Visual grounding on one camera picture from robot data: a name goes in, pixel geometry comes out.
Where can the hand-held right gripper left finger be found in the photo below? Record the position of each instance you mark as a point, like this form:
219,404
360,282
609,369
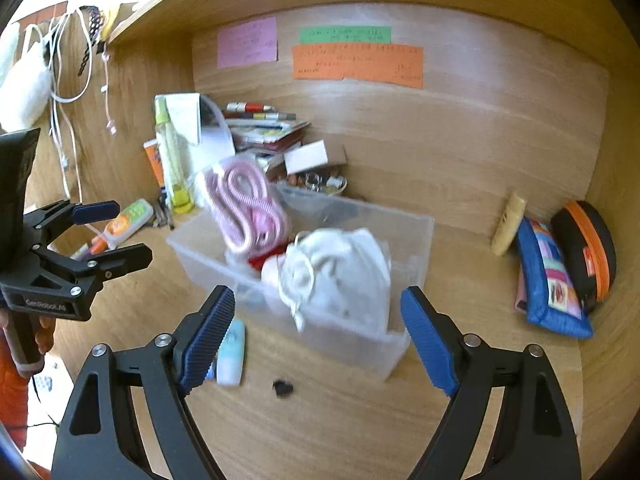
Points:
210,332

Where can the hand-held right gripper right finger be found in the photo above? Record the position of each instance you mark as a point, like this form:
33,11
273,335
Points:
427,340

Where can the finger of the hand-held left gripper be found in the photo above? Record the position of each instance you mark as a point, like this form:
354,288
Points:
120,260
95,212

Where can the clear plastic storage bin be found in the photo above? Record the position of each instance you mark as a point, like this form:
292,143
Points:
350,340

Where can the person's left forearm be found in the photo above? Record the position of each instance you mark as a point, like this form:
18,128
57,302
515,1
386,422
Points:
10,400

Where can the wooden desktop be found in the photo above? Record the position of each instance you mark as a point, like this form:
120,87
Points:
350,425

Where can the person's left hand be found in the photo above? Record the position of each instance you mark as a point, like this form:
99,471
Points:
46,335

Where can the small light blue bottle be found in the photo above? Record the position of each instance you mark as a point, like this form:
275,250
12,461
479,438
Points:
231,355

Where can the orange white tube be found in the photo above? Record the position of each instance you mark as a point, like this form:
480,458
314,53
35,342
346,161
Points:
127,220

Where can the plain orange tube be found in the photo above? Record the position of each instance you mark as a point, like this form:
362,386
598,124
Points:
152,160

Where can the yellow-green clear bottle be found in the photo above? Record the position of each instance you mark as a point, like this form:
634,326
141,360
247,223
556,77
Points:
172,170

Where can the small black clip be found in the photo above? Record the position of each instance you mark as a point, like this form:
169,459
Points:
283,388

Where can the blue patterned pouch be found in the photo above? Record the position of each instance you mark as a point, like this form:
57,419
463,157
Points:
545,285

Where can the open white booklet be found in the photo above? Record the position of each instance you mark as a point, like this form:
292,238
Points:
215,142

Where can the yellow lotion tube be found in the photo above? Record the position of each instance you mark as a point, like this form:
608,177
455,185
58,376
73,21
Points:
507,225

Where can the white hanging bag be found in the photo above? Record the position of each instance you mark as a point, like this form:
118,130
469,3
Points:
25,90

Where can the black orange zip case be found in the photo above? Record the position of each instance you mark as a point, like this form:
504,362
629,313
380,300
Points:
580,240

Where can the red white marker pen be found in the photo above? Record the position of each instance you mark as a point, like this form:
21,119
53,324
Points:
250,107

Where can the stack of colourful booklets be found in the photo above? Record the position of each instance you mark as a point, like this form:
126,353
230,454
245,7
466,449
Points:
270,135

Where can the black beaded headband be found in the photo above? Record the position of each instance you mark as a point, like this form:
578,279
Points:
95,20

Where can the white cardboard box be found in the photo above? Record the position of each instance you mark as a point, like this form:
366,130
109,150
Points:
306,157

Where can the pink paper note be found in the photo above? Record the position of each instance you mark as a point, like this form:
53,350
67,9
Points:
247,42

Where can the orange paper note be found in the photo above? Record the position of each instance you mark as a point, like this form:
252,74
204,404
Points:
357,65

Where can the green paper note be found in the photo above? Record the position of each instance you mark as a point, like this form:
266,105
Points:
345,35

